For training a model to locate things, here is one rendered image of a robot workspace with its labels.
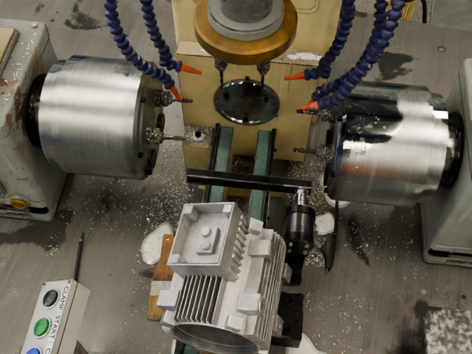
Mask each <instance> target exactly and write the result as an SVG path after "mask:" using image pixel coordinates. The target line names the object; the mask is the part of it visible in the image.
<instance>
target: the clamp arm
mask: <svg viewBox="0 0 472 354"><path fill-rule="evenodd" d="M186 180H187V183H194V184H202V185H215V186H222V187H229V188H243V189H250V190H263V191H271V192H283V193H291V194H296V193H299V192H300V189H302V190H301V192H304V193H305V190H306V195H311V192H312V189H313V181H310V180H303V179H295V178H282V177H277V176H276V175H272V176H261V175H254V174H246V173H233V172H226V171H212V170H205V169H202V168H199V167H196V169H191V168H187V172H186Z"/></svg>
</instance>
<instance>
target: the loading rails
mask: <svg viewBox="0 0 472 354"><path fill-rule="evenodd" d="M270 137H271V140H270ZM275 137H276V129H272V133H271V131H263V130H258V140H257V146H256V157H255V163H254V175H261V176H272V171H273V157H274V152H276V150H277V149H275ZM211 146H212V148H211V155H210V160H209V167H208V170H212V171H226V172H231V170H232V161H233V156H234V147H233V127H226V126H222V127H221V124H219V123H216V127H215V131H214V139H213V142H212V143H211ZM198 188H199V189H204V195H203V200H202V203H215V202H227V198H228V195H232V196H239V197H250V203H249V214H248V220H249V219H250V218H255V219H257V220H259V221H263V228H265V229H266V226H267V220H270V217H269V216H268V206H269V199H270V196H273V197H283V195H284V193H283V192H271V191H263V190H250V189H243V188H229V187H222V186H215V185H202V184H198ZM191 347H192V346H190V345H188V344H186V343H181V342H180V341H177V340H176V339H174V340H173V344H172V349H171V354H215V353H212V352H209V351H204V352H203V353H202V352H199V351H197V350H193V349H191Z"/></svg>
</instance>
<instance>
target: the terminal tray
mask: <svg viewBox="0 0 472 354"><path fill-rule="evenodd" d="M226 206H229V207H230V208H229V209H228V210H225V207H226ZM188 207H190V208H191V210H189V211H187V210H186V209H187V208H188ZM247 226H248V220H247V219H246V218H245V216H244V215H243V213H242V211H241V210H240V208H239V207H238V206H237V205H236V203H235V202H215V203H196V204H184V207H183V212H182V214H181V219H180V221H179V224H178V228H177V231H176V236H175V238H174V241H173V245H172V248H171V253H170V255H169V260H168V262H167V265H168V266H169V267H170V268H171V269H172V270H173V271H174V272H175V273H176V274H177V275H179V276H180V277H182V278H183V279H184V277H185V275H186V276H187V277H188V275H190V276H191V277H192V275H195V276H197V275H199V276H200V277H201V275H203V276H205V277H206V275H208V276H209V277H211V275H213V276H214V277H216V276H219V277H220V278H221V279H222V276H224V278H225V279H226V280H227V281H230V282H236V280H238V279H239V276H238V275H237V274H238V273H241V270H240V269H239V266H242V263H241V262H240V260H243V259H244V257H243V256H242V254H244V253H245V250H244V249H243V247H246V246H247V245H246V244H245V242H244V241H247V240H248V238H247V236H246V235H248V234H249V232H248V231H247ZM174 256H176V257H177V259H176V260H175V261H173V260H172V258H173V257H174ZM214 256H216V257H217V259H216V260H215V261H213V260H212V258H213V257H214Z"/></svg>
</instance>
